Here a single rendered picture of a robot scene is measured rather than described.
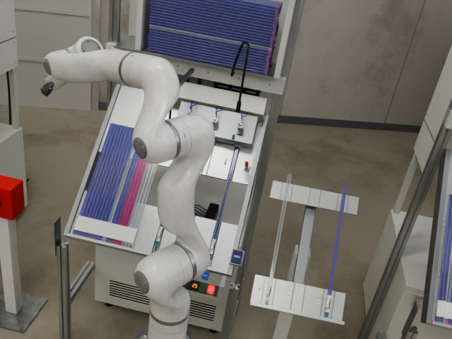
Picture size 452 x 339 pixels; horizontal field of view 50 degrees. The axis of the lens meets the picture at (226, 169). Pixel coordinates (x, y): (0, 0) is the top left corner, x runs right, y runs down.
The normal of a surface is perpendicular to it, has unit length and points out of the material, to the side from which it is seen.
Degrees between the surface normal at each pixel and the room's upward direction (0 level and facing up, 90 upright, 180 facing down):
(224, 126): 42
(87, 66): 85
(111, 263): 90
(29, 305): 0
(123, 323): 0
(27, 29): 90
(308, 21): 90
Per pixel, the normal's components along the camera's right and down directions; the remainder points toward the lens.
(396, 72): 0.15, 0.51
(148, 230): -0.02, -0.33
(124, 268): -0.18, 0.46
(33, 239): 0.14, -0.86
